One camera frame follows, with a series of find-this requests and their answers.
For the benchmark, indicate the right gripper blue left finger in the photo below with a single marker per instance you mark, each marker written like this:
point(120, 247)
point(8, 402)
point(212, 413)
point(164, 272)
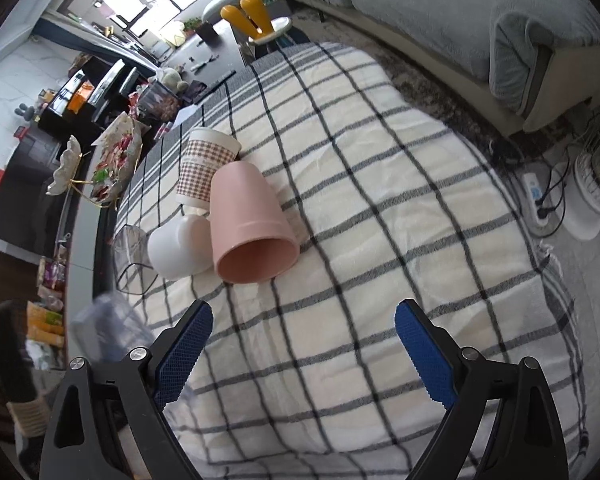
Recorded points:
point(94, 400)

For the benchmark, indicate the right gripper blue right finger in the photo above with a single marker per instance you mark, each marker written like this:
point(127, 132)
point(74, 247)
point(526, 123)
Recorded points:
point(525, 440)

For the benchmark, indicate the clear bluish plastic cup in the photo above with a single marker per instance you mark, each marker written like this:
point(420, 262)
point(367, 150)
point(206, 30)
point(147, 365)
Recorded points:
point(109, 328)

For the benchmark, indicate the smoky grey square cup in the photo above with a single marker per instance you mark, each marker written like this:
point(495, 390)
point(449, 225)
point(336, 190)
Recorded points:
point(133, 272)

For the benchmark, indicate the white plastic cup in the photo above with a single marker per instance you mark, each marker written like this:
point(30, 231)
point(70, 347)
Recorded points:
point(181, 247)

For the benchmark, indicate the pink plastic cup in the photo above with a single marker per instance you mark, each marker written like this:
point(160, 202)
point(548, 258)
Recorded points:
point(252, 241)

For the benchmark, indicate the brown patterned paper cup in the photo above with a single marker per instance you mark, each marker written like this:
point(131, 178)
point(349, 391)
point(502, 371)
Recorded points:
point(206, 151)

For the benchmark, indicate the orange snack bag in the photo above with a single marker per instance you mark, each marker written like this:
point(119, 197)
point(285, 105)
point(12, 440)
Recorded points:
point(45, 326)

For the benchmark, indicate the purple snack bag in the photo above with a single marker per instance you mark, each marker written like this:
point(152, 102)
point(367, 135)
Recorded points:
point(52, 274)

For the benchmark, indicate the white tv cabinet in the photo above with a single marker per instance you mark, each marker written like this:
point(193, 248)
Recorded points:
point(86, 228)

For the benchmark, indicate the black flat screen television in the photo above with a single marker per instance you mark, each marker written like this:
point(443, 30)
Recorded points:
point(29, 217)

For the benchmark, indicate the grey rabbit figurine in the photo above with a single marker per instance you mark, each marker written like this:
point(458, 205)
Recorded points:
point(26, 112)

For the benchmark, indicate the two tier snack bowl stand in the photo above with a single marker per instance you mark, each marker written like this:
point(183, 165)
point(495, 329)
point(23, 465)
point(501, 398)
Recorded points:
point(120, 146)

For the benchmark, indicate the black upright piano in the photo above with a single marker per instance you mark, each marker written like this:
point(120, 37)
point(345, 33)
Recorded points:
point(89, 100)

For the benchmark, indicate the white power strip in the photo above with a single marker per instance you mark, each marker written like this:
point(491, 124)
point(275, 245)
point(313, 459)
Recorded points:
point(539, 207)

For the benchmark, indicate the glass jar of nuts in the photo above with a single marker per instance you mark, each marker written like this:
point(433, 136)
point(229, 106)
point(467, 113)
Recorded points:
point(159, 102)

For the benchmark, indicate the white paper sheet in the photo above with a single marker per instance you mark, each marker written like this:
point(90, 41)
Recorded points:
point(184, 113)

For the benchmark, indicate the checked white tablecloth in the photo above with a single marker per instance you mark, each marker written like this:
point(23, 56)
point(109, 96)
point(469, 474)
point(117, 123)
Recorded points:
point(303, 376)

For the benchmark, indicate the dark purple wallet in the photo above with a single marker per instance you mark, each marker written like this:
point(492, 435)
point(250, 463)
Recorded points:
point(194, 92)

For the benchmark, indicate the black top coffee table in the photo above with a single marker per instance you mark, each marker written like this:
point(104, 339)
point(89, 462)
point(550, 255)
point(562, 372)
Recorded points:
point(207, 63)

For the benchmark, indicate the potted green plant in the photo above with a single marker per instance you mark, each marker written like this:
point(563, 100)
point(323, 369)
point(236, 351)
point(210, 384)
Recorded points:
point(190, 26)

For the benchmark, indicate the black mug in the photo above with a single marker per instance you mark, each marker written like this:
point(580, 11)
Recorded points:
point(207, 33)

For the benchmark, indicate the yellow rabbit ear stool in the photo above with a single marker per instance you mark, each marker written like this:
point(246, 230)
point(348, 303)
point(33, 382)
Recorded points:
point(252, 19)

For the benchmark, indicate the grey sectional sofa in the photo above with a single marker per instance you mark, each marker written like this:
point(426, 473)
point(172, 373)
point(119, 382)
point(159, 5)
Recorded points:
point(520, 64)

